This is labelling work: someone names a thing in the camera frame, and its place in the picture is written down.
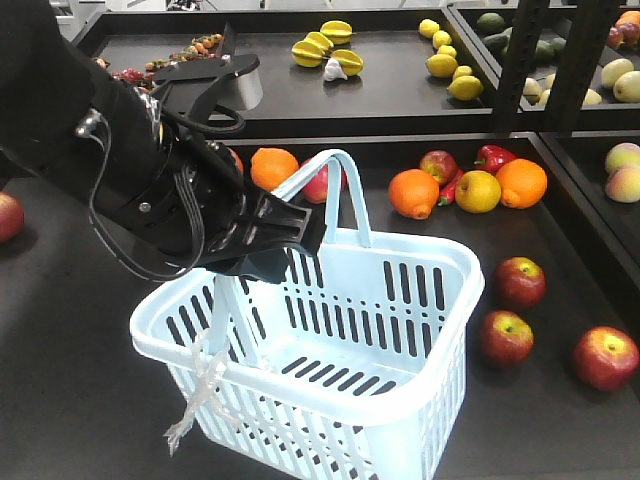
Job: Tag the dark red apple front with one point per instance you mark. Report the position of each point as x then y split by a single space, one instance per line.
505 339

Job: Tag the red apple by oranges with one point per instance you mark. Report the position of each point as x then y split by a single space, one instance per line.
316 190

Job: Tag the cherry tomato vines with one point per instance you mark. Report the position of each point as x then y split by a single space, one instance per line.
165 60

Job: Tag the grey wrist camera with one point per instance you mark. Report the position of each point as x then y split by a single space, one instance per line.
196 87

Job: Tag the orange near pepper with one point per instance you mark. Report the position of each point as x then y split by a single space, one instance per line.
413 193

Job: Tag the black wooden display table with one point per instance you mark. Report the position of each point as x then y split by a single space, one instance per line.
78 402

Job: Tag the dark red apple edge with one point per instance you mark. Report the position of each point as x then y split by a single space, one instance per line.
605 358

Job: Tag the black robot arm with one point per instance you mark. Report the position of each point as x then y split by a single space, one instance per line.
103 141

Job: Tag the yellow apple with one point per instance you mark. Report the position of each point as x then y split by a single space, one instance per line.
477 192

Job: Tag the red-yellow small apple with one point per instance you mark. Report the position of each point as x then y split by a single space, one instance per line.
440 164

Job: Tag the large orange right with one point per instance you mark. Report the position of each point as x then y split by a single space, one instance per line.
523 183

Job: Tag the pale yellow peach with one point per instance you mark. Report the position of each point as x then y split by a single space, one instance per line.
622 154

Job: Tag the red chili pepper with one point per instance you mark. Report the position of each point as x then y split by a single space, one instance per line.
447 193

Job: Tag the dark red apple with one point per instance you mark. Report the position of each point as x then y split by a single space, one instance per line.
518 283
505 339

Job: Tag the light blue plastic basket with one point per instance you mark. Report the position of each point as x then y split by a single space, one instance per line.
353 367

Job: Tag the red bell pepper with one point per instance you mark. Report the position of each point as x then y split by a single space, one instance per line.
491 158

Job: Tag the white garlic bulb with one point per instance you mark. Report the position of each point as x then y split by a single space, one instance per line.
333 71

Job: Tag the lone red apple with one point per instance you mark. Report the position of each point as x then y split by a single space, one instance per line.
12 217

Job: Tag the dark red apple rear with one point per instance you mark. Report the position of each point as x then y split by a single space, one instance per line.
518 283

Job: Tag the yellow starfruit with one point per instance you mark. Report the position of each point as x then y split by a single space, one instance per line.
307 54

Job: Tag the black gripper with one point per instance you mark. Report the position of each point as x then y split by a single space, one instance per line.
214 216

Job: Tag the black upright rack post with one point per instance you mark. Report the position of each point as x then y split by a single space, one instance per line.
529 19

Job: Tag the yellow lemon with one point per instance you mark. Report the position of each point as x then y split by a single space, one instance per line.
441 65

